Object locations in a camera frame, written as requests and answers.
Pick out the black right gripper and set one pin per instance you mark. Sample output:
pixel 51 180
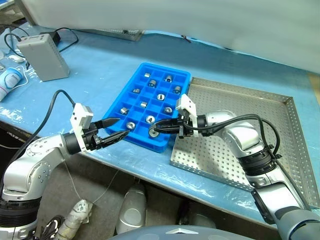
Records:
pixel 184 126

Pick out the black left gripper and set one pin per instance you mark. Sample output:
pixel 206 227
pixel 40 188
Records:
pixel 91 138

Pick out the metal nut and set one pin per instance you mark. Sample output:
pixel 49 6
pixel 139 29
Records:
pixel 124 110

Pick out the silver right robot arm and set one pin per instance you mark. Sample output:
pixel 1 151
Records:
pixel 240 135

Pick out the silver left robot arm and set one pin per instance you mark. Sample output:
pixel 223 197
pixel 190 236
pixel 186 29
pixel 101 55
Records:
pixel 37 152

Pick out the blue compartment tray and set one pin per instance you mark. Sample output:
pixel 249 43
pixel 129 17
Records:
pixel 160 86

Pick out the grey perforated metal box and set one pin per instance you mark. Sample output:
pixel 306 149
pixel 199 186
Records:
pixel 45 60

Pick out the perforated metal tray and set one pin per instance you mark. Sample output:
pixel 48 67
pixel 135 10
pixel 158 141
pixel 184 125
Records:
pixel 225 100

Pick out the grey rounded cylinder shape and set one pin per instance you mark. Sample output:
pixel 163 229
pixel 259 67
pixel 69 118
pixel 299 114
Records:
pixel 202 221
pixel 132 210

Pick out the small black red clip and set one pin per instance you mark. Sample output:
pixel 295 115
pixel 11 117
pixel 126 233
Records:
pixel 186 38

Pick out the white cloth bundle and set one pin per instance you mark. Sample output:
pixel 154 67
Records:
pixel 77 215

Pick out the dark grey rounded shell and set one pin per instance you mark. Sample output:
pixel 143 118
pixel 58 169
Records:
pixel 175 233

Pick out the black power adapter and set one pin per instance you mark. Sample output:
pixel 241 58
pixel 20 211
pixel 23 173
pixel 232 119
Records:
pixel 55 37

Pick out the white backdrop board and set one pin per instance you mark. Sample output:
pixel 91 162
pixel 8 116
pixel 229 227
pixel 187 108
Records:
pixel 175 15

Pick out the white blue label bottle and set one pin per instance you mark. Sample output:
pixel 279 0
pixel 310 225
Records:
pixel 10 80

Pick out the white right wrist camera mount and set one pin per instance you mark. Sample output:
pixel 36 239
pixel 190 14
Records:
pixel 186 103

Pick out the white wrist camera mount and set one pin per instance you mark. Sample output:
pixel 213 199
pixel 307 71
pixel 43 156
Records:
pixel 78 115
pixel 186 103

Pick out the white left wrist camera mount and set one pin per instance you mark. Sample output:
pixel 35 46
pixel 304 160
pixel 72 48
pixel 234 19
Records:
pixel 78 115

